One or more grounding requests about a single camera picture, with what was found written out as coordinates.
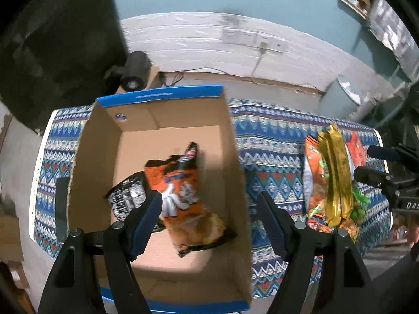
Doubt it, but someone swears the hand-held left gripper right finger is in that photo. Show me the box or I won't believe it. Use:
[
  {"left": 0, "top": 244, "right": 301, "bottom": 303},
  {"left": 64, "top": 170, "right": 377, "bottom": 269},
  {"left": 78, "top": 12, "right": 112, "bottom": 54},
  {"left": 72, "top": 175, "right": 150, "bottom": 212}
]
[{"left": 256, "top": 190, "right": 377, "bottom": 314}]

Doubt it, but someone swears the dark power cable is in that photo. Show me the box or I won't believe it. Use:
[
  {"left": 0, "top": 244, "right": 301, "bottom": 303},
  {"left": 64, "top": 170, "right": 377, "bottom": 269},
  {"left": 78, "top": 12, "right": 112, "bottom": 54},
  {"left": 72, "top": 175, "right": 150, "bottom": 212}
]
[{"left": 160, "top": 42, "right": 324, "bottom": 95}]

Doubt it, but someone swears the person's right hand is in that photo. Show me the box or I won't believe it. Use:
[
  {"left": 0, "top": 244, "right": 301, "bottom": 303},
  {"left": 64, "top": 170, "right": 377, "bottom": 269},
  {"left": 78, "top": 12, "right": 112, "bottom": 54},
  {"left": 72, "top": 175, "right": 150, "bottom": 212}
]
[{"left": 407, "top": 226, "right": 419, "bottom": 250}]

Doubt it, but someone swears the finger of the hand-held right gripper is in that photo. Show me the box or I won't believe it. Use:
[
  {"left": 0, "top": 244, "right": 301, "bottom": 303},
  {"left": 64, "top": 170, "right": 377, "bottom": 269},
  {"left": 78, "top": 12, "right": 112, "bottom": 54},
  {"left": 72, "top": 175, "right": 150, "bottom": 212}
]
[
  {"left": 353, "top": 166, "right": 403, "bottom": 191},
  {"left": 367, "top": 144, "right": 419, "bottom": 165}
]

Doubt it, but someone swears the white wall socket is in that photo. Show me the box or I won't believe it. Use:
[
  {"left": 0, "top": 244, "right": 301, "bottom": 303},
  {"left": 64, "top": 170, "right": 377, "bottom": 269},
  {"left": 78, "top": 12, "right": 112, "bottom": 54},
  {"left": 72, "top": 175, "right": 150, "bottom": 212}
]
[{"left": 222, "top": 28, "right": 289, "bottom": 53}]

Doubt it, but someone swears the orange noodle packet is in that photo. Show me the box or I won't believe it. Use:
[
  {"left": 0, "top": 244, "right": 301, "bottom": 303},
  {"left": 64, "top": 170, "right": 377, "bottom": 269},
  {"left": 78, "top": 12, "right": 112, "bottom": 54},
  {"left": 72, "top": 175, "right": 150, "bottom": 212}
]
[{"left": 303, "top": 134, "right": 331, "bottom": 223}]

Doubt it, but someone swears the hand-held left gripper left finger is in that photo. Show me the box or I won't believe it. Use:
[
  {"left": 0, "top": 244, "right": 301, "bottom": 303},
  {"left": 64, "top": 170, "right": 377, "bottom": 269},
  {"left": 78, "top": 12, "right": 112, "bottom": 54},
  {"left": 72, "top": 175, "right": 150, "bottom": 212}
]
[{"left": 38, "top": 191, "right": 164, "bottom": 314}]

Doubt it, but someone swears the black snack packet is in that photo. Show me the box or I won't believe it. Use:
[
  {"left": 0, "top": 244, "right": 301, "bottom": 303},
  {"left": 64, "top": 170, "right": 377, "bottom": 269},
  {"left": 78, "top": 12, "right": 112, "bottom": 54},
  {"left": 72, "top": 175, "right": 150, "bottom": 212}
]
[{"left": 105, "top": 171, "right": 164, "bottom": 233}]

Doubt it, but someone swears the blue patterned tablecloth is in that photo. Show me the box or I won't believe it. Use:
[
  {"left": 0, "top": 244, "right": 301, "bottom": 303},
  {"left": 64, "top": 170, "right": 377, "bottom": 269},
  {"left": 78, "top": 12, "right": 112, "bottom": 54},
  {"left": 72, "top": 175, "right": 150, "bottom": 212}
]
[{"left": 29, "top": 98, "right": 393, "bottom": 299}]

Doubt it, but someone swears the blue-rimmed cardboard box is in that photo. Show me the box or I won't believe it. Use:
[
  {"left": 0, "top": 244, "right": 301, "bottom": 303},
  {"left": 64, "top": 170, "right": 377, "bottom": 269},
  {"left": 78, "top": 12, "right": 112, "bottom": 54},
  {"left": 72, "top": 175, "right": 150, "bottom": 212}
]
[{"left": 66, "top": 85, "right": 253, "bottom": 313}]

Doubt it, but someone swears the orange snack bag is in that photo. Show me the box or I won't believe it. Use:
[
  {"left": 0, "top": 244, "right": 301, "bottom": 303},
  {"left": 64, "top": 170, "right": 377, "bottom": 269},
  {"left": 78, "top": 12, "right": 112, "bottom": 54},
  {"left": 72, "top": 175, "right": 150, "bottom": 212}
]
[{"left": 145, "top": 142, "right": 237, "bottom": 258}]

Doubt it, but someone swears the brown cardboard carton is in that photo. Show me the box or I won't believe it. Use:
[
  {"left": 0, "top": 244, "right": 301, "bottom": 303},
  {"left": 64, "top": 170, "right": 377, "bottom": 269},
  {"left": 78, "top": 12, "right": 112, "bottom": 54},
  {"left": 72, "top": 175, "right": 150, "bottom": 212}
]
[{"left": 0, "top": 199, "right": 25, "bottom": 262}]

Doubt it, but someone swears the red-orange snack packet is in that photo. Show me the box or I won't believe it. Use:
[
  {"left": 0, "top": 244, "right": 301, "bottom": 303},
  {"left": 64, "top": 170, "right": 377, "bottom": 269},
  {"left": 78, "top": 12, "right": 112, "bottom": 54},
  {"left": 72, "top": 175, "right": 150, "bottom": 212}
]
[{"left": 345, "top": 132, "right": 369, "bottom": 171}]

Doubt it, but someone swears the grey trash bin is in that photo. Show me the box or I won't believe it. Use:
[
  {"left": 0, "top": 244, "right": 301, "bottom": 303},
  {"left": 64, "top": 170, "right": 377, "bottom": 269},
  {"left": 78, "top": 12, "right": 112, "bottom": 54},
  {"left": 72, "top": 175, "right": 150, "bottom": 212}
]
[{"left": 317, "top": 75, "right": 364, "bottom": 120}]

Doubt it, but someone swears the green snack packet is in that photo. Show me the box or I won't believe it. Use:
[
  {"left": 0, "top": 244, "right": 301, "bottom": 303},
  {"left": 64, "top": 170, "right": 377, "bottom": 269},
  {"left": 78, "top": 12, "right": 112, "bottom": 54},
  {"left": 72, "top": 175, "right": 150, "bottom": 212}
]
[{"left": 349, "top": 186, "right": 372, "bottom": 221}]

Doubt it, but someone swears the large dark object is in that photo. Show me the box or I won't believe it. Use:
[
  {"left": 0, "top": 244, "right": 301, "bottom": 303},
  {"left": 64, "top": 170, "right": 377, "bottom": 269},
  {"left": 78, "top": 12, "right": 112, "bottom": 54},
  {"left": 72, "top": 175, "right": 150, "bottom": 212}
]
[{"left": 0, "top": 0, "right": 130, "bottom": 134}]

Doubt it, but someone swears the gold snack packet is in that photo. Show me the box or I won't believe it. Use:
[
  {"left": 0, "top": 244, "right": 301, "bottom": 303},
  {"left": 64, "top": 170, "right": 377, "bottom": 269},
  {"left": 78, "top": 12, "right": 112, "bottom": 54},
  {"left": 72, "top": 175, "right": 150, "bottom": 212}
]
[{"left": 319, "top": 122, "right": 355, "bottom": 228}]

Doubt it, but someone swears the black cylinder device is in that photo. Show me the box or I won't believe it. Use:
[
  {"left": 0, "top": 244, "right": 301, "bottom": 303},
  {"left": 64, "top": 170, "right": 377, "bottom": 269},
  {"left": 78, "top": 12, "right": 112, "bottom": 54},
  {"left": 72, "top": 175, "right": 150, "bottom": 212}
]
[{"left": 119, "top": 51, "right": 153, "bottom": 92}]

